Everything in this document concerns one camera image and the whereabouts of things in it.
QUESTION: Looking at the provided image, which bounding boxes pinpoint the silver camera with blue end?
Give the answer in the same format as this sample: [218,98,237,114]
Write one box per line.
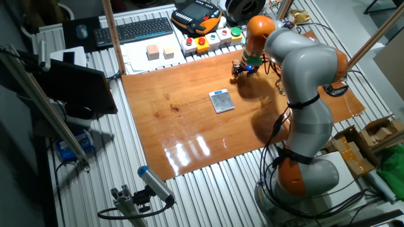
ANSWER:
[137,165,176,204]

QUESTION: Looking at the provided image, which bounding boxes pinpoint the white paper sheets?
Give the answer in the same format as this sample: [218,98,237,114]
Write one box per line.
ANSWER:
[121,33,187,75]

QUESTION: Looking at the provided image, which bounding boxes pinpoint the long aluminium frame bar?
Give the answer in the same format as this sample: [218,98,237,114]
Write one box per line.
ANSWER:
[0,44,91,173]

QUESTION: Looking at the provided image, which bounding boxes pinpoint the yellow box red button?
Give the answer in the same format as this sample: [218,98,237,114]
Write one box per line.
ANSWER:
[193,36,211,54]

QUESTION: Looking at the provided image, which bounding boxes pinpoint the black orange teach pendant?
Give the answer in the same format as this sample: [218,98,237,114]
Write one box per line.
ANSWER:
[170,0,223,35]

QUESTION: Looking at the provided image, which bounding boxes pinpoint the blue plastic package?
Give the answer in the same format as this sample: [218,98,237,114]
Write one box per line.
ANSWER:
[56,129,95,162]

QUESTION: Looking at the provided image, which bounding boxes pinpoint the black clamp-shaped device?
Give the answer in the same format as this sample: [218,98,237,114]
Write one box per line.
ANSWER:
[322,82,350,97]

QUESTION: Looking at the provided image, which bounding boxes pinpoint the white box green button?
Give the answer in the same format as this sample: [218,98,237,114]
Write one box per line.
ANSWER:
[205,32,221,50]

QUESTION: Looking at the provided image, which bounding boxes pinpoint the black computer keyboard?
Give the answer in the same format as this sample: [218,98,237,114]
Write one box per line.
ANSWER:
[93,16,174,48]

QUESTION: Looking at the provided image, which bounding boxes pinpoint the white box red button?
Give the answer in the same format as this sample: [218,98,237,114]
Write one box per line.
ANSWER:
[181,37,198,57]
[216,27,233,45]

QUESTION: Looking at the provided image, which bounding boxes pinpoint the black mouse pad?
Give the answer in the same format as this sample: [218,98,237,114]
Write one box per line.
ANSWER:
[62,16,102,54]

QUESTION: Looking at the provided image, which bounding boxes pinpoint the white flat panel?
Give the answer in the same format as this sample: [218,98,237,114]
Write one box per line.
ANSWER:
[315,151,369,221]

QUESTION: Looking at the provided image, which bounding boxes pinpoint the gold foil wrapper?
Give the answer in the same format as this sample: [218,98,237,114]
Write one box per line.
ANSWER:
[289,8,312,23]

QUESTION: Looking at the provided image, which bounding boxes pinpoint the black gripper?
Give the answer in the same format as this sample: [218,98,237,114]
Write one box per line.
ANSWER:
[232,60,260,79]

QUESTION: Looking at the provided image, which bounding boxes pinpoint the green cloth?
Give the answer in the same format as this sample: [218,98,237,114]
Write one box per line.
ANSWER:
[377,153,404,201]

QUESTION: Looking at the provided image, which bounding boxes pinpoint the slanted wooden frame post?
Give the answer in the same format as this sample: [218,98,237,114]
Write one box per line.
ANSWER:
[347,1,404,71]

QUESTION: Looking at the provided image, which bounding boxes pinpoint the yellow box big green button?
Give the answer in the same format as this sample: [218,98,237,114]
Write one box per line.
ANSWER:
[229,26,244,45]

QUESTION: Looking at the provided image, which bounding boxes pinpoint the brown cardboard panel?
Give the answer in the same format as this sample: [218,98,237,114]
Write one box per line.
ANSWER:
[374,30,404,102]

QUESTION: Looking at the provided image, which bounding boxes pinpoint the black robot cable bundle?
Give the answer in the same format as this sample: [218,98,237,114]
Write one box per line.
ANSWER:
[258,21,378,221]

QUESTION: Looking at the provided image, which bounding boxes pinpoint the large wooden block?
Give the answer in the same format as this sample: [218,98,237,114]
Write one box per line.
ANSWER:
[146,44,160,61]

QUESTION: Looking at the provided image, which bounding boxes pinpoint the short aluminium profile stand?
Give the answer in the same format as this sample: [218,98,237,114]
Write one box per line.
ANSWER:
[110,185,149,227]

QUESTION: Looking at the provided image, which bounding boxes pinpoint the white round pot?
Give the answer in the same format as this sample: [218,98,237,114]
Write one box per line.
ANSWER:
[19,2,76,40]

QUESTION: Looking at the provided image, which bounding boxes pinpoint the black filament spool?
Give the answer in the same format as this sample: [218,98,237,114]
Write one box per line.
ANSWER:
[224,0,267,23]

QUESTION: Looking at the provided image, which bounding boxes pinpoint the thin wooden pole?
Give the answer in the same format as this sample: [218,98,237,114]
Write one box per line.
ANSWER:
[276,0,295,21]

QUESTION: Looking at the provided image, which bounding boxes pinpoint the glossy wooden board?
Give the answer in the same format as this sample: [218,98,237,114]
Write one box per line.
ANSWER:
[121,30,366,182]

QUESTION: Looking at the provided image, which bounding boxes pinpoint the black flat bar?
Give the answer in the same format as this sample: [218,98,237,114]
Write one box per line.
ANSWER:
[339,209,404,227]

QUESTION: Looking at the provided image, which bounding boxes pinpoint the white rolled sheet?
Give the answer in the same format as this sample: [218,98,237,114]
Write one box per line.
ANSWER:
[362,170,397,204]

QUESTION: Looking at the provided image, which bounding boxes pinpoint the open cardboard box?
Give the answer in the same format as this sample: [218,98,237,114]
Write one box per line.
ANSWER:
[359,115,404,148]

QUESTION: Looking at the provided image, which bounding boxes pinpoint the white box device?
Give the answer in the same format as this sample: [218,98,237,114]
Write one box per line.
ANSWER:
[49,46,88,67]

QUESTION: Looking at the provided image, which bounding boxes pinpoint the black flat monitor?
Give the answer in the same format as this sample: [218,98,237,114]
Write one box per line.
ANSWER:
[17,50,119,115]

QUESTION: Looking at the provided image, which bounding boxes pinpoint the slim silver camera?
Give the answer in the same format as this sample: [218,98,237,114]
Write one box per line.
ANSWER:
[38,40,51,72]

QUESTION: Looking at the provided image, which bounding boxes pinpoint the black camera cable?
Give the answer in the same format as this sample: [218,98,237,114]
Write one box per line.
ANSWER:
[97,201,174,221]

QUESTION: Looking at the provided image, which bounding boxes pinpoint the taped cardboard box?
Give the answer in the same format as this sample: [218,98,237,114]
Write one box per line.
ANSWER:
[328,125,381,179]

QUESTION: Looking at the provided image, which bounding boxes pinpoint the silver digital pocket scale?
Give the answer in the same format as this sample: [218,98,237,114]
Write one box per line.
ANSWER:
[208,88,236,114]

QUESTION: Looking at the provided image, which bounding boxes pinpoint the black camera ball mount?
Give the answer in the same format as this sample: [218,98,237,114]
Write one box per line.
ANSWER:
[132,185,154,214]

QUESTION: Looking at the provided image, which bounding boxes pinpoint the green wrist adapter plate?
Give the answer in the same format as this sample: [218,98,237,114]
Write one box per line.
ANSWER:
[244,54,264,67]

